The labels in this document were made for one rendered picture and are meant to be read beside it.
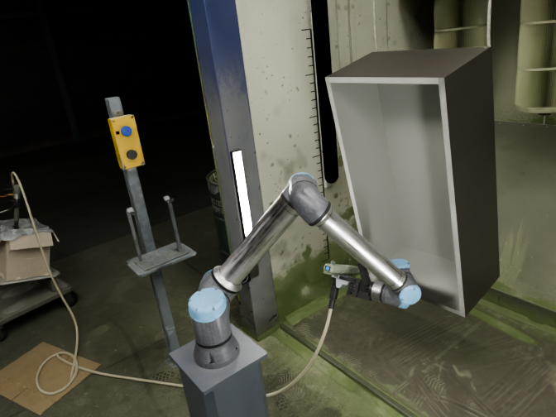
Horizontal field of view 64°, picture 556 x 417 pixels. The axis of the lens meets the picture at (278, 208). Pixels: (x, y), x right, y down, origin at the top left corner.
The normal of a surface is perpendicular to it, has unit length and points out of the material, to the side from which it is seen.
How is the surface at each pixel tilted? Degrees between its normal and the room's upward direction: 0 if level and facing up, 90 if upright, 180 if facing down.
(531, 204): 57
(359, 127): 90
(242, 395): 90
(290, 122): 90
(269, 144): 90
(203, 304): 5
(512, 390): 0
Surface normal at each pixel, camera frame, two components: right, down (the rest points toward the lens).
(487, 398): -0.11, -0.92
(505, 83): -0.79, 0.31
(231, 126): 0.61, 0.23
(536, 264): -0.72, -0.24
